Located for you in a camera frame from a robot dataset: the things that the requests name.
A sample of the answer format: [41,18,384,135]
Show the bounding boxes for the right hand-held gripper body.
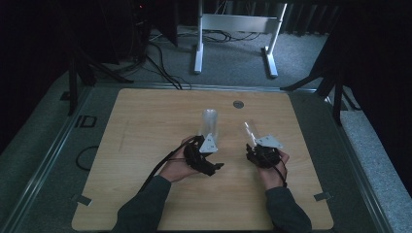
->
[250,133,284,170]

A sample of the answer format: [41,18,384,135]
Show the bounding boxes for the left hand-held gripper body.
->
[183,132,220,178]

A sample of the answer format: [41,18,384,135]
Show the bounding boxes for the stack of clear plastic cups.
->
[200,108,219,144]

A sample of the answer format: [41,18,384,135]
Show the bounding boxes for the person's right hand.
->
[257,150,291,191]

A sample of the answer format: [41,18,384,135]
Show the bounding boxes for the person's left hand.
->
[157,135,199,183]

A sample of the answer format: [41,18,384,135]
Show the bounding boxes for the grey tape piece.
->
[77,193,93,207]
[313,191,333,202]

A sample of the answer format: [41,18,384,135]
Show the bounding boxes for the black tripod stand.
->
[280,64,362,126]
[66,48,134,117]

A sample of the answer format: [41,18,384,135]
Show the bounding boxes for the dark curtain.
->
[285,3,341,37]

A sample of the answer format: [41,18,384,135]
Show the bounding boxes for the dark equipment rack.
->
[127,0,179,62]

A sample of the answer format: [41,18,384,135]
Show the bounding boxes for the right hand-held gripper cable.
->
[273,160,289,189]

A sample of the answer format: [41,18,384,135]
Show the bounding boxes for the hand-held gripper cable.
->
[273,160,289,189]
[138,135,199,194]

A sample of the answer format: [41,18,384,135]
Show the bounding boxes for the left hand-held gripper cable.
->
[138,135,199,194]

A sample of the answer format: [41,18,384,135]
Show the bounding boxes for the black floor cables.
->
[145,42,192,90]

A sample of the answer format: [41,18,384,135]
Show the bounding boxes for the black cable loop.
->
[75,145,100,172]

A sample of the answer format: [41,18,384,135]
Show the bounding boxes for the white metal desk frame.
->
[193,0,289,80]

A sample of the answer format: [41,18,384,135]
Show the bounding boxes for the metal floor rail frame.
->
[0,82,395,233]

